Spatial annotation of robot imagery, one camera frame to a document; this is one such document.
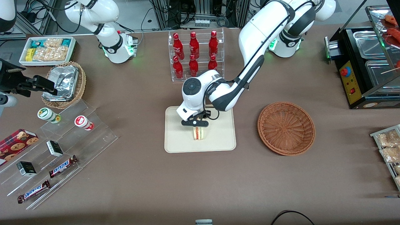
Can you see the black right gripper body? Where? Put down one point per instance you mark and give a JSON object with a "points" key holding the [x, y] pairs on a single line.
{"points": [[10, 80]]}

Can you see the sandwich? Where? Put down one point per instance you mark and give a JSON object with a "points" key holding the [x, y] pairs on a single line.
{"points": [[199, 134]]}

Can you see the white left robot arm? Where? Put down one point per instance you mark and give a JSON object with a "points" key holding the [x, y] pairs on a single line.
{"points": [[259, 34]]}

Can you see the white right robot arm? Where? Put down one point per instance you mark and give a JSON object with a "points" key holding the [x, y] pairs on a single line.
{"points": [[109, 34]]}

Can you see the beige plastic tray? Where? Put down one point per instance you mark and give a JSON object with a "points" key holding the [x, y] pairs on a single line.
{"points": [[218, 137]]}

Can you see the wicker basket with foil trays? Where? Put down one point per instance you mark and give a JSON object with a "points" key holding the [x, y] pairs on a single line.
{"points": [[82, 82]]}

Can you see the round brown wicker basket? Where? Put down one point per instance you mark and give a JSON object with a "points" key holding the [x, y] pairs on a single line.
{"points": [[286, 128]]}

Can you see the stack of foil trays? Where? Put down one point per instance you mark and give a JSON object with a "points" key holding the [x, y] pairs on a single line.
{"points": [[62, 81]]}

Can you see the white snack bin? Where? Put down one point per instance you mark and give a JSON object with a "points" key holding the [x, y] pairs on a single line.
{"points": [[47, 64]]}

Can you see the green lid drink cup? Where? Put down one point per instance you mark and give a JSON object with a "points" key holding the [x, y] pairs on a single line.
{"points": [[47, 114]]}

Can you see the yellow snack packet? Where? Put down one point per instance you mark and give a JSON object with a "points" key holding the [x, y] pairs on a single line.
{"points": [[29, 54]]}

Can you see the large clear cracker bag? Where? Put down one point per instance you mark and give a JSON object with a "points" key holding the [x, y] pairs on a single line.
{"points": [[50, 53]]}

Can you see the clear acrylic bottle rack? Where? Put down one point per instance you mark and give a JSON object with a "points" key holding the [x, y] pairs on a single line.
{"points": [[203, 78]]}

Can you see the teal snack packet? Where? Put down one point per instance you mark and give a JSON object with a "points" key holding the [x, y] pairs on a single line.
{"points": [[66, 42], [36, 43]]}

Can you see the small clear cracker bag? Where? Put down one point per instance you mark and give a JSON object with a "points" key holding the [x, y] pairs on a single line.
{"points": [[53, 42]]}

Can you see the red cola bottle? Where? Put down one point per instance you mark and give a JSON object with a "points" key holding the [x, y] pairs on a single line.
{"points": [[213, 43], [193, 67], [194, 44], [212, 63], [177, 68], [177, 45]]}

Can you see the red lid drink cup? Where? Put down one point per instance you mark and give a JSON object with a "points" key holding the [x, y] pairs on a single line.
{"points": [[82, 121]]}

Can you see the small black box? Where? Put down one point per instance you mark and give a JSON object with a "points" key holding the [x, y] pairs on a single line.
{"points": [[26, 168], [54, 148]]}

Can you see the red tartan cookie box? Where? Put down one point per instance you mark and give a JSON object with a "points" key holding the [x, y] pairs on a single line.
{"points": [[15, 145]]}

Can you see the clear acrylic stepped stand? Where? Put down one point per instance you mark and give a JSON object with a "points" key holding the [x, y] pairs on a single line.
{"points": [[93, 137]]}

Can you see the Snickers bar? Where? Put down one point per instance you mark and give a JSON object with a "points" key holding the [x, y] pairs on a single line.
{"points": [[63, 166], [33, 191]]}

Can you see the white power strip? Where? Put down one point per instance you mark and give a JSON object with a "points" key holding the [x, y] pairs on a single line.
{"points": [[201, 22]]}

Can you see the small grey device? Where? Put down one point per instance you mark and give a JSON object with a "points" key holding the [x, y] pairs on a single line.
{"points": [[203, 222]]}

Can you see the black food warmer cabinet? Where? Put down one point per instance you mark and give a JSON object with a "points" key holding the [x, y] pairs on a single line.
{"points": [[351, 84]]}

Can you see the steel food pan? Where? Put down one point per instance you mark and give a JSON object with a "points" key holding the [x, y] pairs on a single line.
{"points": [[368, 43], [381, 73]]}

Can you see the clear bag of crackers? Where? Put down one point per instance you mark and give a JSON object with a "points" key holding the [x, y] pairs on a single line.
{"points": [[392, 154], [398, 181], [387, 139], [397, 169]]}

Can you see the wooden skewer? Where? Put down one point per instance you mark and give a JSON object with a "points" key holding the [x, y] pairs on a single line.
{"points": [[389, 71]]}

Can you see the red sausage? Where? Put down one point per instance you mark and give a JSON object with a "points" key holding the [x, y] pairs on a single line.
{"points": [[394, 32], [392, 19]]}

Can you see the aluminium frame structure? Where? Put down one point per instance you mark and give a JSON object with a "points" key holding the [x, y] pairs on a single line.
{"points": [[168, 15]]}

